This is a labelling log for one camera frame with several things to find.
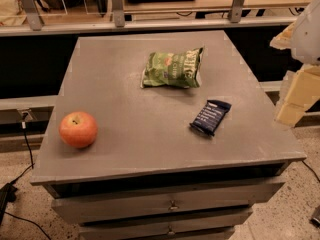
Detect dark blue rxbar wrapper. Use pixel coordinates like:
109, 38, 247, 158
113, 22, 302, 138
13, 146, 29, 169
189, 100, 231, 137

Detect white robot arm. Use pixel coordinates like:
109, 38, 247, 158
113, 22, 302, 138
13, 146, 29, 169
270, 0, 320, 127

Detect black power adapter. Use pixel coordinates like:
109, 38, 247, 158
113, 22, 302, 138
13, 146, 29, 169
0, 183, 17, 224

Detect black cable right side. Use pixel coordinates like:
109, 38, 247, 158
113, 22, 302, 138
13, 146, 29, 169
301, 159, 320, 184

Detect red apple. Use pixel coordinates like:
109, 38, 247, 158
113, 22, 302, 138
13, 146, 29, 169
59, 111, 98, 148

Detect green chip bag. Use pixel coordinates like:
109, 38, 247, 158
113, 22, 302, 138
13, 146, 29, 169
141, 47, 204, 88

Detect grey metal railing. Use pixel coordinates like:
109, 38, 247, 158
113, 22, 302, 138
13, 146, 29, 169
0, 0, 312, 36

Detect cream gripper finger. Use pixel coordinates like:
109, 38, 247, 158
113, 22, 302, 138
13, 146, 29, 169
270, 23, 295, 50
274, 64, 320, 127

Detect dark object floor right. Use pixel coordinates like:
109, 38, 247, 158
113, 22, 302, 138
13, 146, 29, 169
311, 206, 320, 227

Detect upper drawer metal handle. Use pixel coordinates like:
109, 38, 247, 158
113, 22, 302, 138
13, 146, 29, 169
168, 200, 179, 211

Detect drawer metal handle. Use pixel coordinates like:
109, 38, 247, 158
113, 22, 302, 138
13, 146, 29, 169
167, 226, 176, 236
168, 200, 179, 211

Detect black cable on floor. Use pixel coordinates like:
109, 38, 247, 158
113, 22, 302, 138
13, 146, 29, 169
3, 112, 53, 240

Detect lower drawer metal handle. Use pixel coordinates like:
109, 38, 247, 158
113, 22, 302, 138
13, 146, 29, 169
167, 226, 176, 236

